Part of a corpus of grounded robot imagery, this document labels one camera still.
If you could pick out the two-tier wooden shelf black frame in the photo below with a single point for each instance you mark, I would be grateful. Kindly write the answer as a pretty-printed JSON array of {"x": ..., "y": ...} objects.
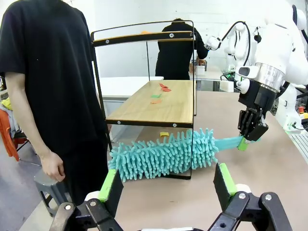
[{"x": 158, "y": 106}]

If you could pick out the beige top background table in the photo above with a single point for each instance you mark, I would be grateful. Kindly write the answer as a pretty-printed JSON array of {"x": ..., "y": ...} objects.
[{"x": 211, "y": 74}]

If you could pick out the grey stool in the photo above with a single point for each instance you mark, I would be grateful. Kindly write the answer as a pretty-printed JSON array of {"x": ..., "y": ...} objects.
[{"x": 45, "y": 183}]

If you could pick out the small white box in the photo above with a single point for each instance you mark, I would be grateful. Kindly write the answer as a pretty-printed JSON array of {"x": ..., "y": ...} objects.
[{"x": 201, "y": 69}]

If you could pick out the teal microfiber duster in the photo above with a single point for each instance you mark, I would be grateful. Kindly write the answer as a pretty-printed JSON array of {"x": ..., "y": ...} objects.
[{"x": 156, "y": 156}]

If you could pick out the yellow paper scrap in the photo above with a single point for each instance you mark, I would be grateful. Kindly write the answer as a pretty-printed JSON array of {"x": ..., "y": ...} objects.
[{"x": 164, "y": 134}]

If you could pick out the yellow cloth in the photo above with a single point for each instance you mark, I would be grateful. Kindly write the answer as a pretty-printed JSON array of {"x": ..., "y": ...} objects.
[{"x": 6, "y": 103}]

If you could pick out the background person in black shirt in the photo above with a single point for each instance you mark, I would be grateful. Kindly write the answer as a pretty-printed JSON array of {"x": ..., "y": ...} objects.
[{"x": 175, "y": 53}]

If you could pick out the green paper scrap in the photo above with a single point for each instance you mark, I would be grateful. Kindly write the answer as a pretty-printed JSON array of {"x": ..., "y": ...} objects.
[{"x": 156, "y": 95}]

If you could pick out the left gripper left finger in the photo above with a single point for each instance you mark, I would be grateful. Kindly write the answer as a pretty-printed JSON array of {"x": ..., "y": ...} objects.
[{"x": 115, "y": 190}]

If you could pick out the long red paper scrap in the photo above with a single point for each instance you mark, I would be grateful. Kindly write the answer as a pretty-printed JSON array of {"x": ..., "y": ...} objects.
[{"x": 163, "y": 85}]

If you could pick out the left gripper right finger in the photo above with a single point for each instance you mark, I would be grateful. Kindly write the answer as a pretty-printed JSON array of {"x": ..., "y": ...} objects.
[{"x": 223, "y": 187}]

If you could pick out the orange paper scrap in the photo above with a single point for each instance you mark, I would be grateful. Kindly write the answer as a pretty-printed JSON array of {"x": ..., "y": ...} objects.
[
  {"x": 145, "y": 32},
  {"x": 156, "y": 101}
]

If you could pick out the orange garment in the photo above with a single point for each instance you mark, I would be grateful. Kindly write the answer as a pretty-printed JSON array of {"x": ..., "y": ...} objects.
[{"x": 7, "y": 134}]

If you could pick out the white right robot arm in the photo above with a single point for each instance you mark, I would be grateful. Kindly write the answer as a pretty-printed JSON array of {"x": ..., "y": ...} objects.
[{"x": 276, "y": 36}]

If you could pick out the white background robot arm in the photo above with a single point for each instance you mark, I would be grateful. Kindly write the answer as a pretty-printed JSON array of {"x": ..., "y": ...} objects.
[{"x": 237, "y": 48}]

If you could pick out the person's right forearm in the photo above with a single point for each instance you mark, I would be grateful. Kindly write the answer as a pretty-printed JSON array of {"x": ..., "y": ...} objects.
[{"x": 26, "y": 115}]

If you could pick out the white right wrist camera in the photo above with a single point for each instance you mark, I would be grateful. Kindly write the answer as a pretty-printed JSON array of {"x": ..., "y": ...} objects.
[{"x": 245, "y": 72}]

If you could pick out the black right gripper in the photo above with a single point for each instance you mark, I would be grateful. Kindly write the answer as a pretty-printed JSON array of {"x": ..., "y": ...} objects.
[{"x": 261, "y": 98}]

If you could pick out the person in black clothes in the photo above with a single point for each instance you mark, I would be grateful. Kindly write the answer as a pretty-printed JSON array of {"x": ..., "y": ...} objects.
[{"x": 48, "y": 72}]

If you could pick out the person's right hand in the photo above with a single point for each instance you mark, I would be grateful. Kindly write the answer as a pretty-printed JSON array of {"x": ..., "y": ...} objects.
[{"x": 54, "y": 167}]

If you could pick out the red emergency stop button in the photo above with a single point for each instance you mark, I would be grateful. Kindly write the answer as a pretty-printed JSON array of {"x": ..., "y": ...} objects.
[{"x": 303, "y": 110}]

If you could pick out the aluminium mounting rail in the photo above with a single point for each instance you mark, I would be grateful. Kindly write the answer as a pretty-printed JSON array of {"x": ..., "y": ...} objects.
[{"x": 299, "y": 146}]

